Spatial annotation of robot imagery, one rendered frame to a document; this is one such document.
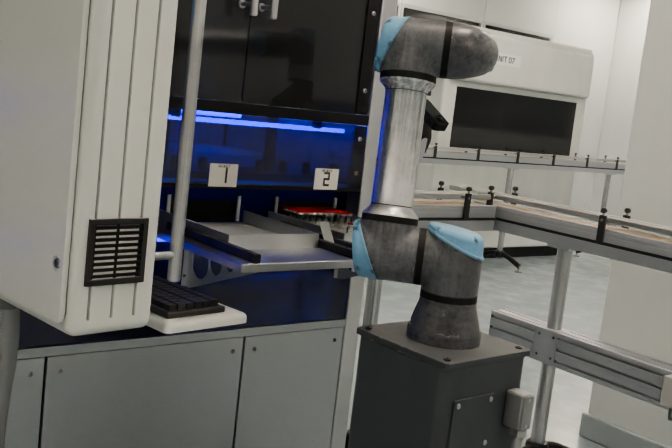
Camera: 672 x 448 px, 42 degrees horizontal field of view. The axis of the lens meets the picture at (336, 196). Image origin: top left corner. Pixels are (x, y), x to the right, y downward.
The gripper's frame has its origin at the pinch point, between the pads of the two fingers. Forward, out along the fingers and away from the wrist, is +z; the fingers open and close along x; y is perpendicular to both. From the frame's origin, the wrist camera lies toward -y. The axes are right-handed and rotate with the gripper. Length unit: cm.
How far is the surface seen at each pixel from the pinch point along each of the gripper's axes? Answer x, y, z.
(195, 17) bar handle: 82, -24, -27
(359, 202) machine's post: -6.6, 27.8, 14.3
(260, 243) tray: 45.2, 1.6, 20.2
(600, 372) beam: -84, -10, 63
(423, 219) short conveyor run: -45, 38, 21
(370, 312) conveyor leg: -30, 43, 53
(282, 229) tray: 28.4, 16.5, 19.8
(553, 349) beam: -84, 9, 61
